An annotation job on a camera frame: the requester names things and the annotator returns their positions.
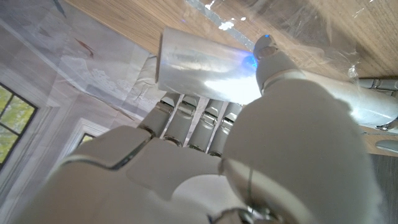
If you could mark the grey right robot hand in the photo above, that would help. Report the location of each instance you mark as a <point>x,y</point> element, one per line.
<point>280,155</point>

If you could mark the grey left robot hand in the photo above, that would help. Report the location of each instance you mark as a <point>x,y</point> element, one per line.
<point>384,84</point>

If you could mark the clear cling film sheet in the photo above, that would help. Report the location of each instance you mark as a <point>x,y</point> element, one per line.
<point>311,28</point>

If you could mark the cling film roll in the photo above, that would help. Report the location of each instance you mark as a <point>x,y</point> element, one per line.
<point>199,65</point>

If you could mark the printed window backdrop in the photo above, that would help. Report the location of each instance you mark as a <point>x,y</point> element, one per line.
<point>62,77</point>

